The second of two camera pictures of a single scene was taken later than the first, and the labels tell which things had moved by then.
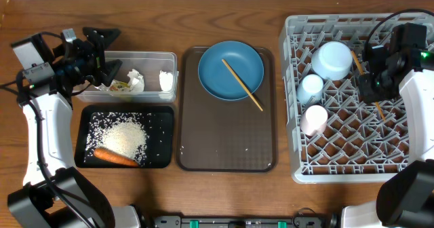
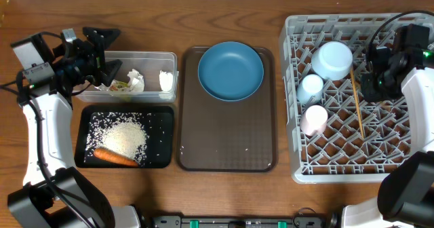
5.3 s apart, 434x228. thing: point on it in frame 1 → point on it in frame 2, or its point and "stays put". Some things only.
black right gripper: [369, 93] stays put
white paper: [136, 81] stays put
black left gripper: [95, 58] stays put
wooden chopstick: [362, 70] → [357, 102]
